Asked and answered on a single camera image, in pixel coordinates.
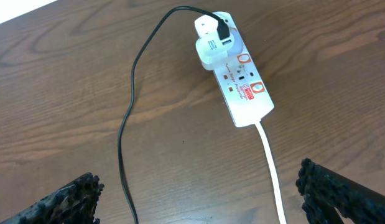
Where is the white USB charger adapter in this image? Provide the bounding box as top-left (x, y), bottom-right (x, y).
top-left (195, 31), bottom-right (234, 71)

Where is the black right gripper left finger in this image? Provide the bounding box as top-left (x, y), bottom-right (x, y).
top-left (2, 172), bottom-right (104, 224)

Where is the white power strip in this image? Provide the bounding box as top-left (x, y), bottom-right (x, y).
top-left (195, 12), bottom-right (274, 130)

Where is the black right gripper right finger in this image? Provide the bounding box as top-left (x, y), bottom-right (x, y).
top-left (295, 158), bottom-right (385, 224)

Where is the black USB charging cable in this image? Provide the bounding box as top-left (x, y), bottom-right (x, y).
top-left (117, 5), bottom-right (230, 224)

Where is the white power strip cord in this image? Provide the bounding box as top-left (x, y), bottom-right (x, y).
top-left (254, 119), bottom-right (288, 224)

